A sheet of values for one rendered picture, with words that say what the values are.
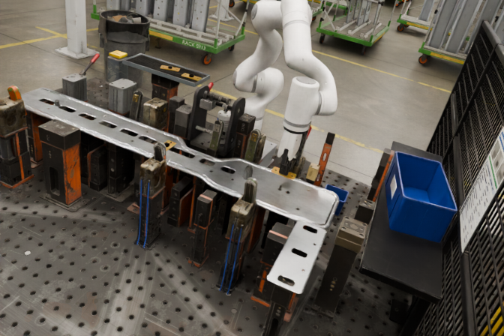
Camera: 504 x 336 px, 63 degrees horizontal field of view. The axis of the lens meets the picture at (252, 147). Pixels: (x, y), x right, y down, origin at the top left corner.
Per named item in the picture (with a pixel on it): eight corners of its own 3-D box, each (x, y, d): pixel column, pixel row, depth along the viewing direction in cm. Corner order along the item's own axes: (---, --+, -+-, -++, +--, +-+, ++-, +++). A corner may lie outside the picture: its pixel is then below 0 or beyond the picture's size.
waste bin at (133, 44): (87, 82, 433) (85, 12, 397) (123, 71, 476) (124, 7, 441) (124, 97, 417) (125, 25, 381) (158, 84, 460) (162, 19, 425)
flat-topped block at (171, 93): (147, 156, 204) (151, 70, 182) (156, 149, 211) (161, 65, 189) (164, 163, 201) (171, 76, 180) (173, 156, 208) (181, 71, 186)
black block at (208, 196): (181, 265, 147) (189, 200, 133) (196, 247, 156) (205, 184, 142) (201, 274, 145) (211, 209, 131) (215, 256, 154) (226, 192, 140)
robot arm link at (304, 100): (308, 114, 136) (281, 112, 134) (317, 76, 130) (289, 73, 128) (316, 126, 129) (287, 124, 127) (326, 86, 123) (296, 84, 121)
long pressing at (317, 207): (-1, 103, 167) (-2, 100, 166) (43, 88, 185) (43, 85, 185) (326, 233, 131) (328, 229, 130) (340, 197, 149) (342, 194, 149)
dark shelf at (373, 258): (357, 273, 116) (361, 265, 115) (391, 145, 191) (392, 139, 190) (438, 306, 110) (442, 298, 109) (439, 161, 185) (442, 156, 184)
